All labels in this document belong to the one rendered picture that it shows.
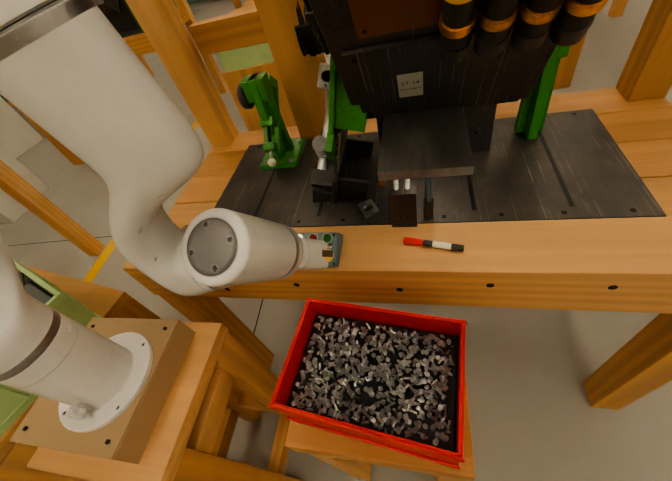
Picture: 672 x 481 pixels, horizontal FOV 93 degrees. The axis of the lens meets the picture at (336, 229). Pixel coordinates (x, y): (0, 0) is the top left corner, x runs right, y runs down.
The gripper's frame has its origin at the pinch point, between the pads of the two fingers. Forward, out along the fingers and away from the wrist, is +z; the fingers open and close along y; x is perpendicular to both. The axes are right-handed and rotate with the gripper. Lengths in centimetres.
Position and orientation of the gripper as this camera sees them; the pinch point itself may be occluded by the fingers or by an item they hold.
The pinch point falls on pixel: (313, 254)
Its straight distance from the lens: 63.6
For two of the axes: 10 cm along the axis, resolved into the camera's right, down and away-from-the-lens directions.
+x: 0.0, -9.9, 1.1
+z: 2.7, 1.0, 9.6
